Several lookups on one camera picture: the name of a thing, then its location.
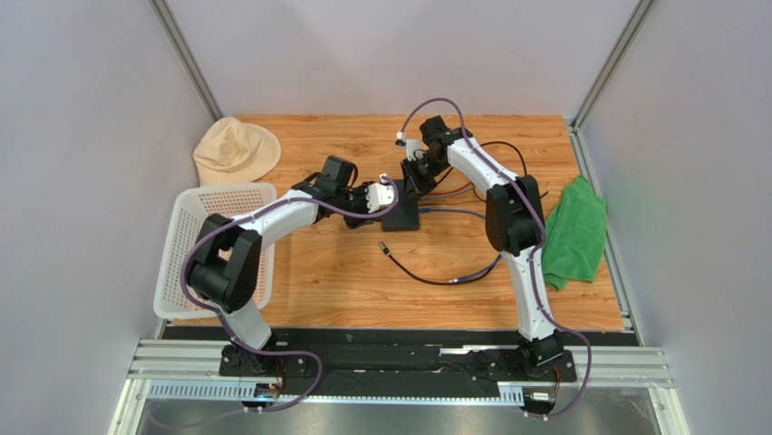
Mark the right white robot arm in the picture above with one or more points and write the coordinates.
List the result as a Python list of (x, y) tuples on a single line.
[(515, 228)]

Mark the black network switch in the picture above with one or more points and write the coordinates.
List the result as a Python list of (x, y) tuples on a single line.
[(405, 216)]

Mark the aluminium front rail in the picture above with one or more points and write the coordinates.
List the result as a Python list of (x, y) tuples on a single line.
[(175, 370)]

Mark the beige bucket hat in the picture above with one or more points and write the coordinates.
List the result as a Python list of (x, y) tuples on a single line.
[(234, 152)]

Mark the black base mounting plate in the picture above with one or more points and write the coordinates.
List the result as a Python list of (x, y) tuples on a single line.
[(405, 363)]

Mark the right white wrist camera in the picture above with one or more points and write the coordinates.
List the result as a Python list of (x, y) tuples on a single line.
[(413, 148)]

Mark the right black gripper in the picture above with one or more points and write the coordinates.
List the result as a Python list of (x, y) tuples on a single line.
[(417, 178)]

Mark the green cloth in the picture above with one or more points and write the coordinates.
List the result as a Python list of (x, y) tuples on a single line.
[(576, 236)]

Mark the white plastic basket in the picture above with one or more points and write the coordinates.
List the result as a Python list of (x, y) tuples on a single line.
[(191, 209)]

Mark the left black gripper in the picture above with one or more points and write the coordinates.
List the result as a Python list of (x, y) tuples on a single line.
[(355, 222)]

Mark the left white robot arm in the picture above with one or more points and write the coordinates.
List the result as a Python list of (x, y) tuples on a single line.
[(219, 273)]

